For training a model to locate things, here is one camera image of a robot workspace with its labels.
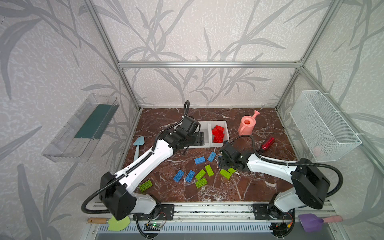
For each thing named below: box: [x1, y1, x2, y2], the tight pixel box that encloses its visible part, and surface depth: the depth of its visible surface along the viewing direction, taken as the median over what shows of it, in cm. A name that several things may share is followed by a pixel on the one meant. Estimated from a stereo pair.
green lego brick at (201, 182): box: [195, 177, 208, 189], surface depth 84 cm
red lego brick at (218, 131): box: [212, 125, 225, 143], surface depth 101 cm
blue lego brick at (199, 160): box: [194, 156, 206, 165], surface depth 93 cm
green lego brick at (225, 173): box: [220, 169, 232, 180], surface depth 87 cm
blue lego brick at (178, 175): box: [173, 169, 185, 183], surface depth 86 cm
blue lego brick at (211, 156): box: [207, 151, 217, 163], surface depth 95 cm
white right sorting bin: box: [209, 120, 230, 148], surface depth 101 cm
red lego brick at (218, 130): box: [212, 125, 225, 136], surface depth 103 cm
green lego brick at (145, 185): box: [139, 179, 153, 192], surface depth 82 cm
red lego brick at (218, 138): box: [212, 134, 225, 143], surface depth 101 cm
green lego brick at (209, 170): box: [205, 164, 214, 177], surface depth 88 cm
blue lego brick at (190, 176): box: [185, 170, 196, 183], surface depth 86 cm
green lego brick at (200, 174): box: [194, 169, 206, 181], surface depth 88 cm
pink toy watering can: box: [238, 110, 260, 136], surface depth 99 cm
